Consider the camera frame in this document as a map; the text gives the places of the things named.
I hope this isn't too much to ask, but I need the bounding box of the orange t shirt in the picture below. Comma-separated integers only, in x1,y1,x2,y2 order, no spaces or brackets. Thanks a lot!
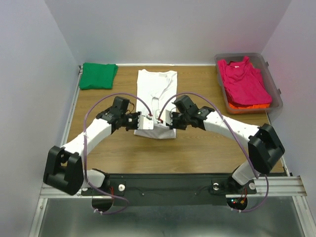
229,103,270,110

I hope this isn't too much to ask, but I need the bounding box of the aluminium rail frame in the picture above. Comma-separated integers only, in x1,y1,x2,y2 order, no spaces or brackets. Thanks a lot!
28,65,316,237

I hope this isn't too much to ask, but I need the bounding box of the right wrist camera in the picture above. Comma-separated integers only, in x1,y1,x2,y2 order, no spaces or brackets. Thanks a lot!
157,109,172,126

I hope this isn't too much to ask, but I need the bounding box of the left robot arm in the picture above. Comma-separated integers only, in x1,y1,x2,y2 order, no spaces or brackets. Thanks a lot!
43,96,142,196

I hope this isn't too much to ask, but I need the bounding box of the clear plastic bin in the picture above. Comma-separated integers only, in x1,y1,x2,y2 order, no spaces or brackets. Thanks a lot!
214,53,283,114

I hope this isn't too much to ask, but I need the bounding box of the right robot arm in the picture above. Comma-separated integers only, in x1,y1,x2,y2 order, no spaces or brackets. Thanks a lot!
164,95,285,193

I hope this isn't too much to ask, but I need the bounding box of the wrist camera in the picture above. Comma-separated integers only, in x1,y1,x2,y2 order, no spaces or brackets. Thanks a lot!
157,109,172,126
137,114,154,130

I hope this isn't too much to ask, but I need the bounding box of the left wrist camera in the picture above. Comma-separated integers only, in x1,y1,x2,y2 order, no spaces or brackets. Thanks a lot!
137,114,154,130

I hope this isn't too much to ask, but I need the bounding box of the pink t shirt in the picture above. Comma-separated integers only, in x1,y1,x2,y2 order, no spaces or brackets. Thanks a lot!
218,56,272,106

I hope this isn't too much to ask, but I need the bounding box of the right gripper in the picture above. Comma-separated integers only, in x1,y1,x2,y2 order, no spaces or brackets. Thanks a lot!
166,111,190,129

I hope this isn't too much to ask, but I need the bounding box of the white t shirt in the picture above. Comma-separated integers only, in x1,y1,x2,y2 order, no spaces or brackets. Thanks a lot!
134,69,177,139

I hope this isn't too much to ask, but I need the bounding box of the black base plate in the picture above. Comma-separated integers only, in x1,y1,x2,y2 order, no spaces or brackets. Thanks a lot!
81,173,257,209

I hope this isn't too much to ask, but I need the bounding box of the folded green t shirt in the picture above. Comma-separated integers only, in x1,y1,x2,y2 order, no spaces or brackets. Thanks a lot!
79,63,118,90

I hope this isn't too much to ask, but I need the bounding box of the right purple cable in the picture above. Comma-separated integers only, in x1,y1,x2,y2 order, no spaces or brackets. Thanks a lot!
158,92,270,213

